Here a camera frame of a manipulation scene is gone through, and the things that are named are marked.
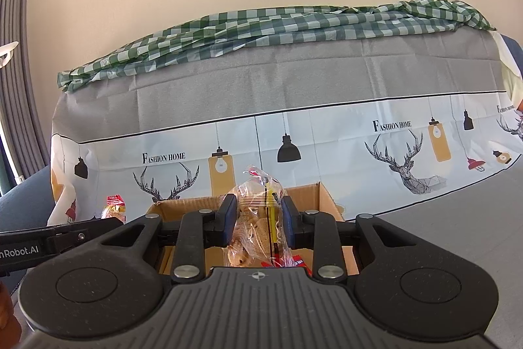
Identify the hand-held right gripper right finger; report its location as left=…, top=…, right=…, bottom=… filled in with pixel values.
left=281, top=195, right=422, bottom=285

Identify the cream pillow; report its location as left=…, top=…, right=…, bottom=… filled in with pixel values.
left=492, top=31, right=523, bottom=110

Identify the clear biscuit bag red top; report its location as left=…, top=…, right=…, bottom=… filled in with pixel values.
left=223, top=165, right=305, bottom=269

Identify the cardboard box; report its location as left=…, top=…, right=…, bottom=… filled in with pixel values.
left=145, top=181, right=361, bottom=277

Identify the white curtain tieback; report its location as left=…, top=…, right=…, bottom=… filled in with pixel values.
left=0, top=42, right=19, bottom=68

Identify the person's left forearm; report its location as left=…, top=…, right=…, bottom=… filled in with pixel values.
left=0, top=281, right=22, bottom=349

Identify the clear bread packet red label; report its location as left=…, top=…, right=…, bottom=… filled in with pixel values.
left=101, top=194, right=128, bottom=221

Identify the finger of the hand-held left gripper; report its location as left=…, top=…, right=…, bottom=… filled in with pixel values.
left=45, top=218, right=126, bottom=256

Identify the grey curtain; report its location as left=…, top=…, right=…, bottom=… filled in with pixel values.
left=0, top=0, right=49, bottom=180

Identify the red snack packet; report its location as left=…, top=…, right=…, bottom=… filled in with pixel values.
left=261, top=253, right=316, bottom=277

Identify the grey deer print cloth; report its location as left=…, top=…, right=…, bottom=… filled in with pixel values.
left=47, top=28, right=523, bottom=349

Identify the green checked cloth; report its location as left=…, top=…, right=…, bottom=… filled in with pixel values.
left=56, top=0, right=498, bottom=95

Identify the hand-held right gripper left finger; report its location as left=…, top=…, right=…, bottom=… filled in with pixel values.
left=96, top=194, right=239, bottom=285

